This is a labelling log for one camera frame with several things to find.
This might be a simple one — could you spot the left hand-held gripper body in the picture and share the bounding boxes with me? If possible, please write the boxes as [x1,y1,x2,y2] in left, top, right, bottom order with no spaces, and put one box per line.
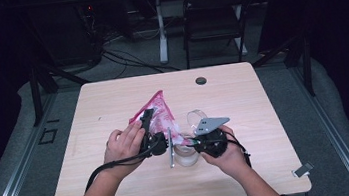
[137,127,176,172]

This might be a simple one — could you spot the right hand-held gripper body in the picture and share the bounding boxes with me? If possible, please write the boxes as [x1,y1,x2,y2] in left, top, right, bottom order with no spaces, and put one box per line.
[191,114,235,161]

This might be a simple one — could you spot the red and white seasoning bag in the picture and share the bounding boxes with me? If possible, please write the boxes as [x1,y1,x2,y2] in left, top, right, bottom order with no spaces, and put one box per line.
[125,87,193,154]

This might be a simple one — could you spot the clear jar with beige lid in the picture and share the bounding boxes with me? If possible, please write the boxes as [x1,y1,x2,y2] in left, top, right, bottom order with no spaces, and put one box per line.
[167,107,215,169]

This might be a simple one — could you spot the person's right hand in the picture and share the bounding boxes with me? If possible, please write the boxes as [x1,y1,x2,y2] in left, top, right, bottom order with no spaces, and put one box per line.
[199,123,251,181]

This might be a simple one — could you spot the person's left hand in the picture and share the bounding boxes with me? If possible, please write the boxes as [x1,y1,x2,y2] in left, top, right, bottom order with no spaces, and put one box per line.
[98,119,153,182]

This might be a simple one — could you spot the white desk leg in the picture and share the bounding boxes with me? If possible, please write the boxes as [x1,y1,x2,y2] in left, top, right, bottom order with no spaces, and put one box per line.
[152,0,171,64]

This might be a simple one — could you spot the black metal stand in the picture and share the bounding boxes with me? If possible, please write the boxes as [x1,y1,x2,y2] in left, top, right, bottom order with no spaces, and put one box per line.
[26,59,96,128]
[249,32,317,104]

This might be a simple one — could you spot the dark cabinet with red light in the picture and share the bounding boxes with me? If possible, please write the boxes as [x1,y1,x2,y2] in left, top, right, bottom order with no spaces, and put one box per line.
[29,0,106,72]

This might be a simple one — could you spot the black folding chair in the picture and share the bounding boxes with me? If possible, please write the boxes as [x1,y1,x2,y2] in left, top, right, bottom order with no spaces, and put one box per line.
[178,0,262,70]

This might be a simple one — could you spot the right hand-held gripper black cable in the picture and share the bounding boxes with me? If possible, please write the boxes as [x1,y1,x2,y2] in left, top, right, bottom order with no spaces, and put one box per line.
[222,128,254,172]

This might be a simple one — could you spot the round table cable hole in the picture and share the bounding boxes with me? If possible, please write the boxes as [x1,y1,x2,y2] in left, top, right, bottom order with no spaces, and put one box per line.
[194,76,208,86]

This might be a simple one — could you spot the black floor cables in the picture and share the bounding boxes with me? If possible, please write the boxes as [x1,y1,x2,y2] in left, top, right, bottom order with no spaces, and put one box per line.
[100,40,181,81]

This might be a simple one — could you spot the grey metal table bracket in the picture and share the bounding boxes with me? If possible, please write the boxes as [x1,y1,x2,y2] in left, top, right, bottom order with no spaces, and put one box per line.
[290,161,316,179]

